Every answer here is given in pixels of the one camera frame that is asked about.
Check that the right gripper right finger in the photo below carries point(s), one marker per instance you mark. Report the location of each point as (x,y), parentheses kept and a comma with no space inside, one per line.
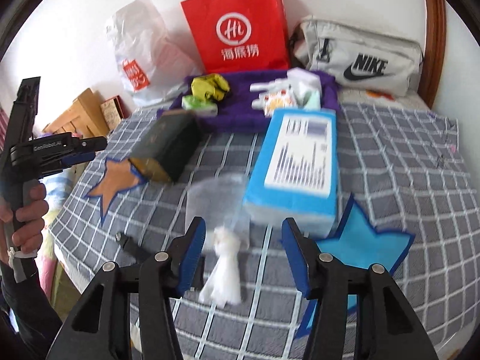
(302,253)

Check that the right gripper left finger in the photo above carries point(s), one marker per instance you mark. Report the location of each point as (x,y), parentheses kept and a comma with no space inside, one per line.
(187,264)

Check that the white mesh net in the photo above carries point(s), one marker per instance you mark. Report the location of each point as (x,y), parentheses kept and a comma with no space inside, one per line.
(219,201)

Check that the mint green cloth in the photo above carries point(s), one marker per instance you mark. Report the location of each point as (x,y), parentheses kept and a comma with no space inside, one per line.
(312,100)

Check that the green pocket tissue pack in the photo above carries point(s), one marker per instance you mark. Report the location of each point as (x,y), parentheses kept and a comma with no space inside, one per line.
(201,108)

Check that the fruit print pouch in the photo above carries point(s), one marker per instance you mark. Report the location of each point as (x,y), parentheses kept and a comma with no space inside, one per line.
(278,100)

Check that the white glove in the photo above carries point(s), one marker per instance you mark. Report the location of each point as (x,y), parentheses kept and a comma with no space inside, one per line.
(264,88)

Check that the white sponge block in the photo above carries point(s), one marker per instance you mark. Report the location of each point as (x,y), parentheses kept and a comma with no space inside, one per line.
(301,79)

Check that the yellow black pouch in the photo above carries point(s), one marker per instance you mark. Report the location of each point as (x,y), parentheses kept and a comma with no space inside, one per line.
(211,88)

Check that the person's left hand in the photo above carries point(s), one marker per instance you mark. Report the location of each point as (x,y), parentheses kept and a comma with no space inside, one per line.
(28,238)

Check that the blue star patch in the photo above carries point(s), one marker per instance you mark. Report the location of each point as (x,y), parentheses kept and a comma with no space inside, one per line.
(357,243)

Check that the wooden headboard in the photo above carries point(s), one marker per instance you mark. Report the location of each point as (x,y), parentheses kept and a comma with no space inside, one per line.
(84,117)

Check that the blue tissue pack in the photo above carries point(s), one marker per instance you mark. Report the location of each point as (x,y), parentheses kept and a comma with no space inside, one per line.
(296,172)

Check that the brown star patch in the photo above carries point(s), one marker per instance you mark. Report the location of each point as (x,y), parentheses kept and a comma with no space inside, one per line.
(119,176)

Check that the brown book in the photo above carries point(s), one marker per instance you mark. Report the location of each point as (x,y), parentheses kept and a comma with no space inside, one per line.
(113,111)

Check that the dark green tea tin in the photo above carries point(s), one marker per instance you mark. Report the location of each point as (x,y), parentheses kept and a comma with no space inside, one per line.
(167,146)

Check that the grey checkered blanket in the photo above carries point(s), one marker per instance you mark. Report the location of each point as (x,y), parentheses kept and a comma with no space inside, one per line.
(401,166)

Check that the white Miniso plastic bag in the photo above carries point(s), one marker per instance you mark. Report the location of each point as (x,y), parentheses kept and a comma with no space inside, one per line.
(152,67)

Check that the grey Nike waist bag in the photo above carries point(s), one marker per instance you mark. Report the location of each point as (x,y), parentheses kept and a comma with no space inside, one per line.
(357,58)

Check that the red paper shopping bag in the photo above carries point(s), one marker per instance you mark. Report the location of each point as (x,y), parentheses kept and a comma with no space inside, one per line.
(239,35)

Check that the brown wooden door frame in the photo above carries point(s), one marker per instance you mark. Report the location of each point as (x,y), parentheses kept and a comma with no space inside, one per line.
(435,45)

